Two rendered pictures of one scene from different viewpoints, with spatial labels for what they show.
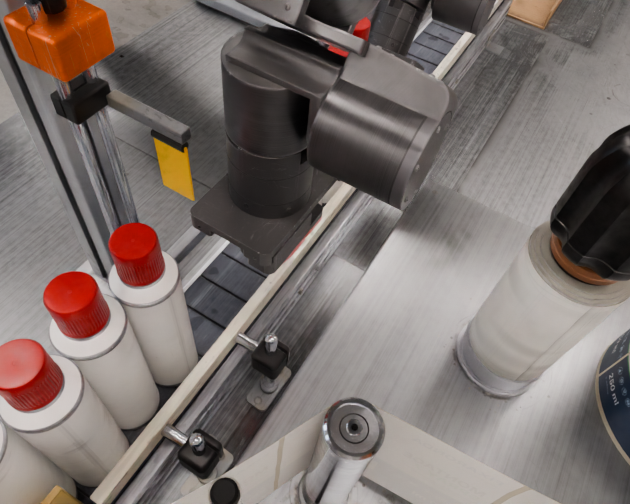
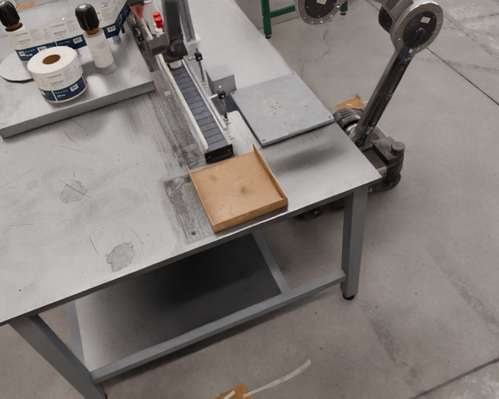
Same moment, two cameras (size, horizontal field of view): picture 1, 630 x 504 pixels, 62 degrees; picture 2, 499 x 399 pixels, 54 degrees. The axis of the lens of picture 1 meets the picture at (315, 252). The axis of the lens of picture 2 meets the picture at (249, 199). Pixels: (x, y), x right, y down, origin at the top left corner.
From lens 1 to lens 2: 247 cm
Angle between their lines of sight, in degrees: 73
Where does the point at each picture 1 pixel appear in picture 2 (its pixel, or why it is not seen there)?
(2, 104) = (477, 148)
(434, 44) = (199, 109)
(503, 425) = not seen: hidden behind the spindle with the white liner
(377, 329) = (131, 56)
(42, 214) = (219, 32)
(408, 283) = (134, 64)
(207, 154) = (212, 58)
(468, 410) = not seen: hidden behind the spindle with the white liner
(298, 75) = not seen: outside the picture
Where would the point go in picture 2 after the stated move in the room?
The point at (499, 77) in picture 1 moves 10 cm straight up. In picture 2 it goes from (178, 138) to (172, 117)
